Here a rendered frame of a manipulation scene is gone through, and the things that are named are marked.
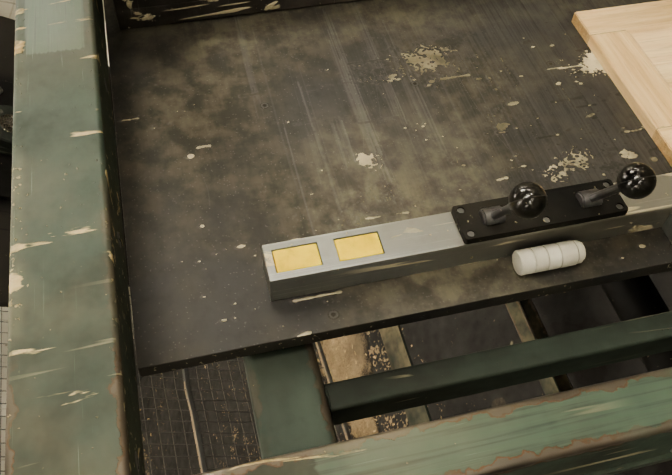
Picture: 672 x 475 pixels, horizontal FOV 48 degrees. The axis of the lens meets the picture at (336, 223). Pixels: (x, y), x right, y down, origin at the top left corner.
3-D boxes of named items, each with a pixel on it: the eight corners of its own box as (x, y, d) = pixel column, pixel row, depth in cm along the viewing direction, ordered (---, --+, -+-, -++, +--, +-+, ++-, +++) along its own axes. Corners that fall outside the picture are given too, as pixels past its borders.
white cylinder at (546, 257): (518, 281, 86) (582, 268, 87) (524, 266, 84) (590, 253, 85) (509, 260, 88) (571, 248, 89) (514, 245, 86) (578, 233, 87)
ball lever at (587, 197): (602, 214, 89) (668, 192, 75) (573, 219, 88) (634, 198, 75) (595, 182, 89) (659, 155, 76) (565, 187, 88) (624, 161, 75)
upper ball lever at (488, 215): (507, 231, 87) (557, 212, 73) (476, 237, 86) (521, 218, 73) (500, 199, 87) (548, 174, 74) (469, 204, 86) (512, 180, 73)
